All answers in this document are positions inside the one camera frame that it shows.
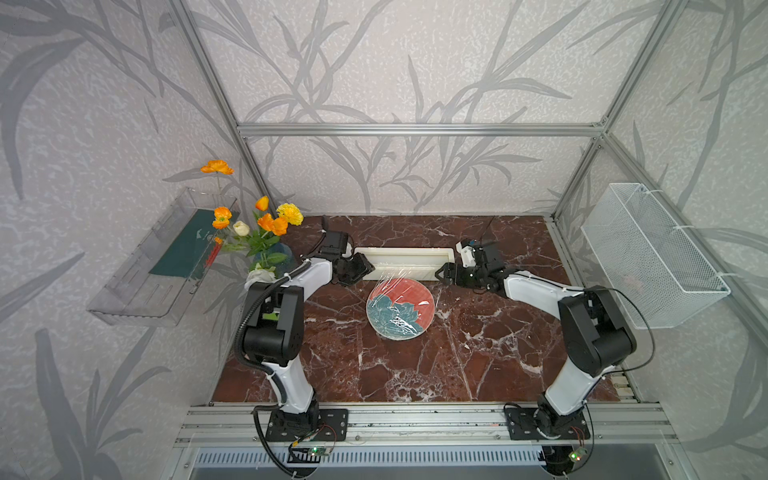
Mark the red plate with teal flower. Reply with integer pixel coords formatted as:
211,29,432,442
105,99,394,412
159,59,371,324
365,277,436,342

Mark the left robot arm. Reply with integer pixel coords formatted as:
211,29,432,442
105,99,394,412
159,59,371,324
233,229,375,426

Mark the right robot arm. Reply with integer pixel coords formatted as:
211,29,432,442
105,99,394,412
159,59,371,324
435,240,637,421

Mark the blue glass vase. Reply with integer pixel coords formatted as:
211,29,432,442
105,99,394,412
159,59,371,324
250,243,298,276

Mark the artificial flower bouquet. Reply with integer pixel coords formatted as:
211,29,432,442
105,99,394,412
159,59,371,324
213,196,304,285

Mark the red pen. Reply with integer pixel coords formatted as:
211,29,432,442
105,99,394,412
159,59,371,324
205,237,224,268

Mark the green book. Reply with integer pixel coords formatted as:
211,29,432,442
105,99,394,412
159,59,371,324
149,209,223,280

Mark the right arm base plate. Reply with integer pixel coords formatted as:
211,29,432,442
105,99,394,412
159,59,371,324
503,403,592,442

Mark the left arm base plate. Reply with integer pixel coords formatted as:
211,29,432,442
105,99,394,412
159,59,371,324
265,408,349,442

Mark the white wire mesh basket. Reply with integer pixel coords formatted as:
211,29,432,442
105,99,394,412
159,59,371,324
582,183,731,329

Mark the clear acrylic wall shelf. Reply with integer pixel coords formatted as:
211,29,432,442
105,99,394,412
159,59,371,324
86,187,240,327

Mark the aluminium frame rail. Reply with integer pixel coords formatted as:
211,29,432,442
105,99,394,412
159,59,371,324
174,402,679,448

